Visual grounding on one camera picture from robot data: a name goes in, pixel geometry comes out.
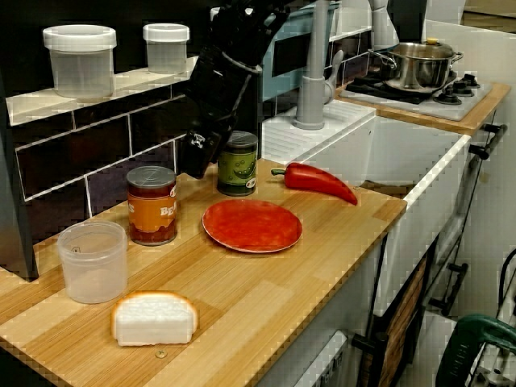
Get wooden cabinet door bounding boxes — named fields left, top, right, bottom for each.
left=358, top=256, right=429, bottom=387

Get black oven handle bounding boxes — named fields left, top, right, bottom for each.
left=468, top=123, right=509, bottom=161

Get red toy chili pepper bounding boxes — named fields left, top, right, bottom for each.
left=270, top=162, right=360, bottom=206

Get steel cooking pot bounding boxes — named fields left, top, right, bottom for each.
left=367, top=42, right=464, bottom=92

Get green clamp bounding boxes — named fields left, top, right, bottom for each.
left=435, top=314, right=516, bottom=387

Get toy bread slice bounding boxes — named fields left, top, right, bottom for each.
left=110, top=289, right=201, bottom=347

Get grey kitchen post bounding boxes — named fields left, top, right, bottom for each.
left=368, top=0, right=401, bottom=52

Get clear lidless plastic jar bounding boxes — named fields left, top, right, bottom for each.
left=56, top=220, right=129, bottom=305

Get large white lidded jar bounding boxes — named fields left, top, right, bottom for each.
left=43, top=24, right=118, bottom=100

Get toy stove top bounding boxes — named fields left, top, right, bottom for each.
left=337, top=71, right=495, bottom=122

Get thick black cable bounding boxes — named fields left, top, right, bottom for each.
left=498, top=248, right=516, bottom=311

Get red round plate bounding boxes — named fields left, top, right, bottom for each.
left=202, top=198, right=304, bottom=254

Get orange beans can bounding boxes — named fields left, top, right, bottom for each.
left=126, top=165, right=179, bottom=248

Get black cabinet handle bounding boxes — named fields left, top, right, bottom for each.
left=428, top=262, right=470, bottom=316

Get grey toy faucet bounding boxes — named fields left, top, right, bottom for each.
left=292, top=0, right=346, bottom=131

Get steel pot lid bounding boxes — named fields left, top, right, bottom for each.
left=385, top=37, right=457, bottom=61

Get green peas can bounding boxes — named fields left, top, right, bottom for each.
left=217, top=131, right=259, bottom=198

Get small white lidded jar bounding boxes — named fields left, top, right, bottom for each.
left=143, top=23, right=191, bottom=75

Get white toy sink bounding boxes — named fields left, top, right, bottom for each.
left=261, top=99, right=472, bottom=323

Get white tiled shelf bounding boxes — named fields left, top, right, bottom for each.
left=6, top=52, right=201, bottom=127

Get dark grey hutch side panel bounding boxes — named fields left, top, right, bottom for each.
left=0, top=66, right=40, bottom=282
left=241, top=72, right=265, bottom=161

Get grey toy dispenser panel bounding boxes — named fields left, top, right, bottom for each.
left=306, top=330, right=350, bottom=387

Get black burner grate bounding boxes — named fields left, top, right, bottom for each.
left=345, top=71, right=459, bottom=106

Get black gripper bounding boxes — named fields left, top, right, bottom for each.
left=179, top=44, right=264, bottom=181

